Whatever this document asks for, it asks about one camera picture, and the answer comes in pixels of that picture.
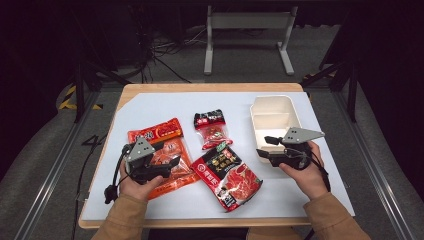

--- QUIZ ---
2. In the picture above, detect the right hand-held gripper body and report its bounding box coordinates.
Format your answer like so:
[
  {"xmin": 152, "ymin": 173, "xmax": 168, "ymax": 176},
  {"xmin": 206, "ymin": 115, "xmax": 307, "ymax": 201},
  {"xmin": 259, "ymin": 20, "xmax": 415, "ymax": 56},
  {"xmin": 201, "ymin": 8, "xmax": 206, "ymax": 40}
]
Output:
[{"xmin": 269, "ymin": 127, "xmax": 326, "ymax": 171}]

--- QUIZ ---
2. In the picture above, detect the orange red seasoning packet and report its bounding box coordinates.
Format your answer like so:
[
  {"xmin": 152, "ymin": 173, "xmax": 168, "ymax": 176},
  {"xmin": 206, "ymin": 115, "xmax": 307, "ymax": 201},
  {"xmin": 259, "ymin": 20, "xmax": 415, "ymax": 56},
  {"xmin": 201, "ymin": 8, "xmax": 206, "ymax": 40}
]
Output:
[{"xmin": 127, "ymin": 117, "xmax": 201, "ymax": 201}]

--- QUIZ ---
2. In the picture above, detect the large black red seasoning packet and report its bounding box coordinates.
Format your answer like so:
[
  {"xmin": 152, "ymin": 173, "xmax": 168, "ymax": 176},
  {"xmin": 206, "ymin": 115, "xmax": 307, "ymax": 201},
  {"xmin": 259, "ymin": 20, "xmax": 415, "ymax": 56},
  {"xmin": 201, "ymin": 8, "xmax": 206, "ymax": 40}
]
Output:
[{"xmin": 190, "ymin": 141, "xmax": 264, "ymax": 213}]

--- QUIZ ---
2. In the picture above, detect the person's dark lap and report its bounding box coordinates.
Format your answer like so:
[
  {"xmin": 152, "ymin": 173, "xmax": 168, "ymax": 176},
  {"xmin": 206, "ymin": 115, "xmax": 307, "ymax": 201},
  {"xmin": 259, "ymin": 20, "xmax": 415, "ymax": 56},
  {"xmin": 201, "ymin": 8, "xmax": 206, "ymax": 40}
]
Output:
[{"xmin": 147, "ymin": 227, "xmax": 250, "ymax": 240}]

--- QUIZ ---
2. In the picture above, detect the bundle of black floor cables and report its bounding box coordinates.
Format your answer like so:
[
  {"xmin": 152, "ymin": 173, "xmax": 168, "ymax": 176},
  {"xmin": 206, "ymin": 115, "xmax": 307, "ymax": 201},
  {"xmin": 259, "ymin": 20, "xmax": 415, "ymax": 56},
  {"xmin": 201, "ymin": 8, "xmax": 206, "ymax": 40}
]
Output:
[{"xmin": 132, "ymin": 25, "xmax": 208, "ymax": 84}]

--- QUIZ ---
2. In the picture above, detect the white table mat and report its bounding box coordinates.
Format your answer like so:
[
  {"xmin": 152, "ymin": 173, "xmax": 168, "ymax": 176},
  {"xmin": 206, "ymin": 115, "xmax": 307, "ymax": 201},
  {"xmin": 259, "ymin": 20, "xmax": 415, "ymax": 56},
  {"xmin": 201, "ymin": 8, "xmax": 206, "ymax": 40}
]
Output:
[{"xmin": 81, "ymin": 91, "xmax": 356, "ymax": 221}]

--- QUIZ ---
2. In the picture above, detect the person's right hand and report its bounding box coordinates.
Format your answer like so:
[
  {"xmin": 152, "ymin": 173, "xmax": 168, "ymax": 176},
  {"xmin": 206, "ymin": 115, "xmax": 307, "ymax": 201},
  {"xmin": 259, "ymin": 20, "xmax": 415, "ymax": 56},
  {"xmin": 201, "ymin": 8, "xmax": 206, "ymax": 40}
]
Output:
[{"xmin": 278, "ymin": 141, "xmax": 330, "ymax": 201}]

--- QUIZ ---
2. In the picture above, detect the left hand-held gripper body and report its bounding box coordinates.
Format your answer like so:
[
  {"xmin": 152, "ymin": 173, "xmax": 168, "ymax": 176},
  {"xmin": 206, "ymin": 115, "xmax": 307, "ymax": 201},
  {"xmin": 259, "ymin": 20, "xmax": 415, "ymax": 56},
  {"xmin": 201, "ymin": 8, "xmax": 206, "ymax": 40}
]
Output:
[{"xmin": 124, "ymin": 137, "xmax": 172, "ymax": 185}]

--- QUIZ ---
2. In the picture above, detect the wooden table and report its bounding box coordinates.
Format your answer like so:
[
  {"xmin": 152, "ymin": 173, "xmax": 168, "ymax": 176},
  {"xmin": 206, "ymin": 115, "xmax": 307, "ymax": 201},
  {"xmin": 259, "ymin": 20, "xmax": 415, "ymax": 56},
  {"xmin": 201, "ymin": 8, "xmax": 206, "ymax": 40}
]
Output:
[{"xmin": 77, "ymin": 82, "xmax": 356, "ymax": 230}]

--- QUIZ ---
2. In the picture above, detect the right hand-held gripper black cable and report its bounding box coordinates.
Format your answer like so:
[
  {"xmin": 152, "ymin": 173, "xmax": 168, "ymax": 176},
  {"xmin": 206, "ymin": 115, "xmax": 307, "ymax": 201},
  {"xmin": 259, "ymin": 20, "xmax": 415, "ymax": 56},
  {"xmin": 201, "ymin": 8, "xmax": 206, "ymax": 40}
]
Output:
[{"xmin": 304, "ymin": 146, "xmax": 332, "ymax": 240}]

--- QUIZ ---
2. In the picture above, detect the hand-held gripper black cable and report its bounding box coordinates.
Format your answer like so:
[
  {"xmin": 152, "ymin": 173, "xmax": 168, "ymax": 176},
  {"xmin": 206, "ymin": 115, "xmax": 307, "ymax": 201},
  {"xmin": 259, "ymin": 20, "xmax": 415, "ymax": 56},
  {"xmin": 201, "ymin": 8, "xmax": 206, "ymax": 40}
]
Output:
[
  {"xmin": 304, "ymin": 146, "xmax": 332, "ymax": 240},
  {"xmin": 103, "ymin": 144, "xmax": 133, "ymax": 205}
]

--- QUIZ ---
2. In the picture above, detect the white metal stand frame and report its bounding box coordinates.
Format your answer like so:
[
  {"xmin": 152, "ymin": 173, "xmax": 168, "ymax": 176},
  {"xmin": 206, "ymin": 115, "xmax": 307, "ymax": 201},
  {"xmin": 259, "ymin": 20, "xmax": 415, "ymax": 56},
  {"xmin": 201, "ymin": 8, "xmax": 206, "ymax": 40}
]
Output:
[{"xmin": 203, "ymin": 4, "xmax": 299, "ymax": 76}]

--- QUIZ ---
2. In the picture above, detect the left hand-held gripper black cable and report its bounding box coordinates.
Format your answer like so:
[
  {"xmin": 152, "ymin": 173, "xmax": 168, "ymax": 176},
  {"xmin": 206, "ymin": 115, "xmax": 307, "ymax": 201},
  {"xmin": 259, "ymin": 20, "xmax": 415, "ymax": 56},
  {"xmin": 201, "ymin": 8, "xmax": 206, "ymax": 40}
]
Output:
[{"xmin": 103, "ymin": 144, "xmax": 133, "ymax": 205}]

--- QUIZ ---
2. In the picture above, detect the yellow black floor tape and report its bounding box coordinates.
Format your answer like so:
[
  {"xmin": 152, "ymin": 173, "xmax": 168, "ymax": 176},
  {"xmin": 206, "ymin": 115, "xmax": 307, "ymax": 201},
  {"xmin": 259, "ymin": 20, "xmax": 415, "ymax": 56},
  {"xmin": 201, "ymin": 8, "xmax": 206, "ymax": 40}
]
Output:
[{"xmin": 58, "ymin": 84, "xmax": 103, "ymax": 111}]

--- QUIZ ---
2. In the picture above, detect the small black red snack packet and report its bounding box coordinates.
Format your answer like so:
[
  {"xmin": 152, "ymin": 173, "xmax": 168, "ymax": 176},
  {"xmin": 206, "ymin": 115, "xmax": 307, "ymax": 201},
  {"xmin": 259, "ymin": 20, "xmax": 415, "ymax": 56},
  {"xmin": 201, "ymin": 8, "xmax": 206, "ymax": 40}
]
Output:
[{"xmin": 193, "ymin": 108, "xmax": 234, "ymax": 151}]

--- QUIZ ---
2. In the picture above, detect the cream plastic divided container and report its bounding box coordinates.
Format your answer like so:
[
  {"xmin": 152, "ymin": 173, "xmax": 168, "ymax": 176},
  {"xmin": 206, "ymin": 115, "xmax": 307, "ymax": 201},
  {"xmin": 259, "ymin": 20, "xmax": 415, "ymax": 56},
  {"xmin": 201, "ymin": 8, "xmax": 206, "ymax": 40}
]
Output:
[{"xmin": 249, "ymin": 95, "xmax": 304, "ymax": 164}]

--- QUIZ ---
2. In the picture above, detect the person's left hand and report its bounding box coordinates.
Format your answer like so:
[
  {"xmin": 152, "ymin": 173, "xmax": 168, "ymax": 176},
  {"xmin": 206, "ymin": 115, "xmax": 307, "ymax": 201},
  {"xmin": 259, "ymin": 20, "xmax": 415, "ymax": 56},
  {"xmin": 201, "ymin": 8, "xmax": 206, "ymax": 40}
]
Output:
[{"xmin": 117, "ymin": 163, "xmax": 165, "ymax": 203}]

